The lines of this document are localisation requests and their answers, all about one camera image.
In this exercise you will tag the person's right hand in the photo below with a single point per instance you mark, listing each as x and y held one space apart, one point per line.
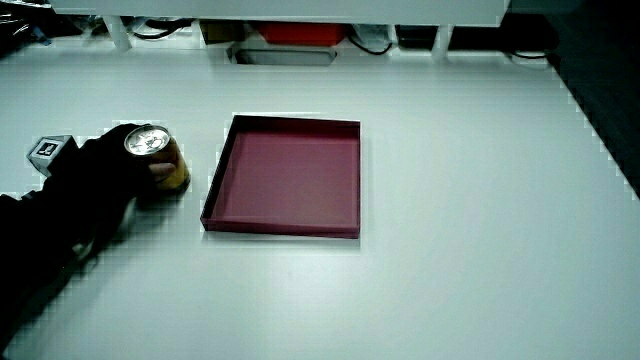
95 165

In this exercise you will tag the gold red bull can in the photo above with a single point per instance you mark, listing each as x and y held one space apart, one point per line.
172 160

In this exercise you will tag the person's right forearm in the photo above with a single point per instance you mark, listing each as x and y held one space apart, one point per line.
35 240

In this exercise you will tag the white desk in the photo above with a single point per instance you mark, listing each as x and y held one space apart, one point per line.
450 210

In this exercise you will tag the black equipment pile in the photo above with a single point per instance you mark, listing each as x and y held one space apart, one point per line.
25 25

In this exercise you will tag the brown cardboard box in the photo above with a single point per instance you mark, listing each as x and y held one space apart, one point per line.
221 31

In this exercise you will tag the dark red shallow tray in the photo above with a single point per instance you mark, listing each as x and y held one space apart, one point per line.
290 180

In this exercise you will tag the white raised shelf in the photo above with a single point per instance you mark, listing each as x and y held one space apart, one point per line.
280 10

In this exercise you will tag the red storage box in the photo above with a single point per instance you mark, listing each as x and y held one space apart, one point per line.
301 33

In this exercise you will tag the clear plastic bag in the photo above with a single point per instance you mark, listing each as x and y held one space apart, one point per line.
372 34

